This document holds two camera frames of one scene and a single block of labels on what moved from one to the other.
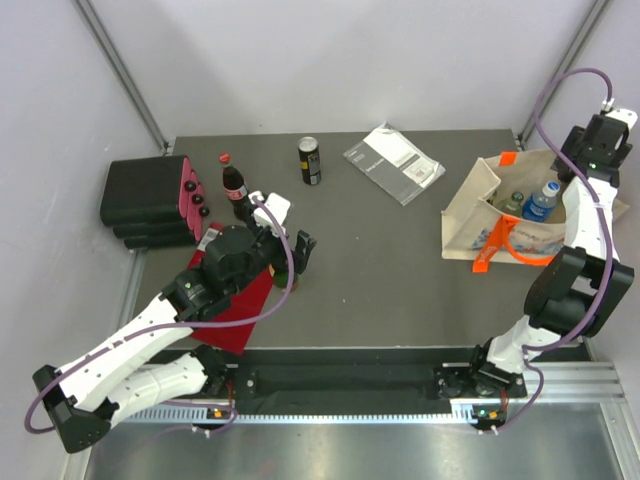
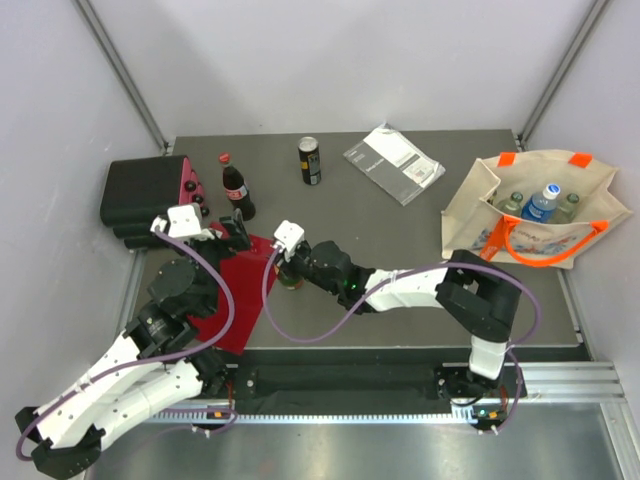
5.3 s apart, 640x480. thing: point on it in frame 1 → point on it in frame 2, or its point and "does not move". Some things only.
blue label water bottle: x=540 y=204 does not move
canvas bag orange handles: x=472 y=229 does not move
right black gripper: x=571 y=144 → x=298 y=251
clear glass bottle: x=511 y=206 does not move
